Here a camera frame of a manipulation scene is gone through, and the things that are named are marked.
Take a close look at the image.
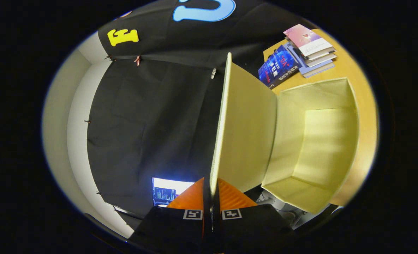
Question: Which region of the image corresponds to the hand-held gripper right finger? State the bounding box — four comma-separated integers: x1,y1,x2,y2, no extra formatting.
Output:
213,178,296,252

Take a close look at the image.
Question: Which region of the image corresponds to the pale blue book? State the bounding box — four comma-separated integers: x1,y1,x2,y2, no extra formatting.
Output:
289,42,336,78

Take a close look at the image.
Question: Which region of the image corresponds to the dark blue book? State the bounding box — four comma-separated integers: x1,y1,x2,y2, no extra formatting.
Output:
258,45,300,89

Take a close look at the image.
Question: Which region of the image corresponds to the white book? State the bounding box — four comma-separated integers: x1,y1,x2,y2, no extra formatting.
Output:
303,49,337,68

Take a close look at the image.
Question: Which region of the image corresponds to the computer monitor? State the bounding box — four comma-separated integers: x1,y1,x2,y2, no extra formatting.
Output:
152,177,195,207

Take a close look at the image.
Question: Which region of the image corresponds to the green fabric storage box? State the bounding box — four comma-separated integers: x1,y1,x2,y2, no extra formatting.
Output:
209,52,360,215

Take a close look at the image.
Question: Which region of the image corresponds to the pink cover book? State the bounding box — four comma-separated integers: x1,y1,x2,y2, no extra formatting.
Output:
283,24,335,57

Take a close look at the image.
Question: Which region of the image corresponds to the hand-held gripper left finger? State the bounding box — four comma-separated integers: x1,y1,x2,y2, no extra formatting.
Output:
128,177,212,249

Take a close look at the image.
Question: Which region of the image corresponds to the black backdrop cloth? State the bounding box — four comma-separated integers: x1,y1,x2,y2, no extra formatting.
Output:
87,0,315,220

